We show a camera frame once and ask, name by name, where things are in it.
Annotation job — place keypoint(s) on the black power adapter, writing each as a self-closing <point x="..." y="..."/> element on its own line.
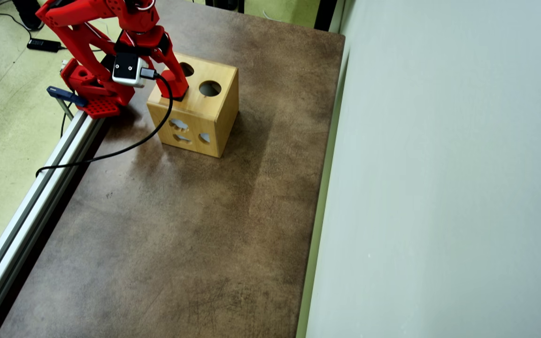
<point x="42" y="45"/>

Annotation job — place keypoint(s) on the red robot arm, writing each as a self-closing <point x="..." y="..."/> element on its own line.
<point x="78" y="11"/>

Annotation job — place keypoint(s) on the aluminium profile rail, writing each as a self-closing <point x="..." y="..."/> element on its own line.
<point x="26" y="216"/>

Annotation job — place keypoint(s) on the wooden shape sorter box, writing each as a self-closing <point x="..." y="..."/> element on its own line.
<point x="214" y="112"/>

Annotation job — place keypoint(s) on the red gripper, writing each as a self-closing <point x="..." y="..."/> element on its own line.
<point x="171" y="61"/>

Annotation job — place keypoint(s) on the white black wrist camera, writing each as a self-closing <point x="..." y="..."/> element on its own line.
<point x="127" y="69"/>

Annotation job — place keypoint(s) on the black vertical post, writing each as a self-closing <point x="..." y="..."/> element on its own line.
<point x="325" y="14"/>

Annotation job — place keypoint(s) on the black box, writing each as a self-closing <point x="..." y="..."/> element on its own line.
<point x="226" y="4"/>

